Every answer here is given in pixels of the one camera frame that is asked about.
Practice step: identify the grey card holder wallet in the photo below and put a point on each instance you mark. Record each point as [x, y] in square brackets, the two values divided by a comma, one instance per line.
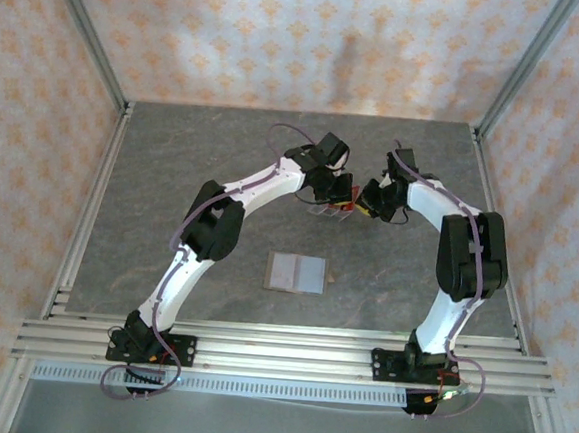
[310, 273]

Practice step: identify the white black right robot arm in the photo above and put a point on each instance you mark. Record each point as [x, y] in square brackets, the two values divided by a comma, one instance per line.
[431, 197]

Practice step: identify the grey metal sheet panel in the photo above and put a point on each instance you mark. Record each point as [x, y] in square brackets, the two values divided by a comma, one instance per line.
[277, 431]

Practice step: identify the aluminium table side rail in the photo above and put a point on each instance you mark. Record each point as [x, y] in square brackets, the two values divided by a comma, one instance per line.
[495, 217]
[93, 211]

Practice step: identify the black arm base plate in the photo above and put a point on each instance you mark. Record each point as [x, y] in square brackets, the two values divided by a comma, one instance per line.
[383, 367]
[186, 351]

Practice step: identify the aluminium front rail beam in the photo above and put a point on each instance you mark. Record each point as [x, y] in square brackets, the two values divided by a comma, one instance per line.
[284, 351]

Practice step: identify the aluminium upright frame post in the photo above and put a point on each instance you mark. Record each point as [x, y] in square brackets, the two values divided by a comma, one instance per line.
[89, 35]
[524, 69]

